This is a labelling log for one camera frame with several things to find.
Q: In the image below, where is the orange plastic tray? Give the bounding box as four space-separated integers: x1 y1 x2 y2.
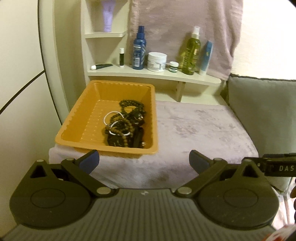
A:
55 80 158 155

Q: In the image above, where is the long brown bead necklace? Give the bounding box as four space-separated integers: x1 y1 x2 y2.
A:
104 99 147 148

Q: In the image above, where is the white pearl necklace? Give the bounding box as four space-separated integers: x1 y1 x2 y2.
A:
103 111 132 136

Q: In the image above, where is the blue white tube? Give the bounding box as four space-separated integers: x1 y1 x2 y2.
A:
199 41 213 76

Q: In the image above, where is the black wrist watch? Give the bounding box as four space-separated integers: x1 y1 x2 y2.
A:
106 111 145 148

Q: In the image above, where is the white cream jar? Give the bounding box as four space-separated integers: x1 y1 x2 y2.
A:
147 52 167 72

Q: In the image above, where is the lilac cosmetic tube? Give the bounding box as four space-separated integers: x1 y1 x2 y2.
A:
102 0 116 33

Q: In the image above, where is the cream wooden shelf unit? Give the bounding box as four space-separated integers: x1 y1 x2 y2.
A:
79 0 223 105

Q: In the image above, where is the grey cushion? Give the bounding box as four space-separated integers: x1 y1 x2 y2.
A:
222 73 296 193

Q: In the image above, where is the blue spray bottle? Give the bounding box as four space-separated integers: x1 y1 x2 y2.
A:
132 26 147 70

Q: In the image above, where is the green oil spray bottle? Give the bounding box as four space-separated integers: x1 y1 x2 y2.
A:
181 26 201 75

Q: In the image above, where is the small green lid jar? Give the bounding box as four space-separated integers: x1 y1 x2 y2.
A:
169 61 179 73

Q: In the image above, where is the small black white stick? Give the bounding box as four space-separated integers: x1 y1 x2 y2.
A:
119 48 125 67

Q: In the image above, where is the black tube white cap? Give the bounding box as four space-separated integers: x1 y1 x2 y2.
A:
90 63 113 70

